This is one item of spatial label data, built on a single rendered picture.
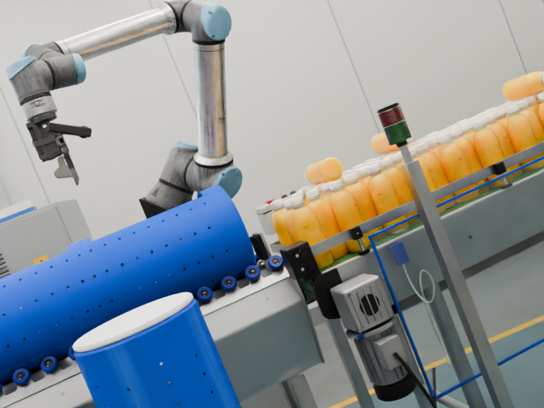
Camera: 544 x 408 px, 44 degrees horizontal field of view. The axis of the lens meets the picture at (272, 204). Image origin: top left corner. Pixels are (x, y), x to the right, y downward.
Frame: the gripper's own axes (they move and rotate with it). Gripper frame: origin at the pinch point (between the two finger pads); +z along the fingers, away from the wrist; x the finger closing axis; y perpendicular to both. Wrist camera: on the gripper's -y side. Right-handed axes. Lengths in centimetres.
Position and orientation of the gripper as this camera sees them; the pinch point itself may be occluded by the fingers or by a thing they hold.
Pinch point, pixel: (78, 180)
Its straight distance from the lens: 199.5
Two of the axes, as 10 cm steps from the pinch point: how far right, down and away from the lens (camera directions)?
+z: 3.8, 9.2, 0.7
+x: 2.6, -0.3, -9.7
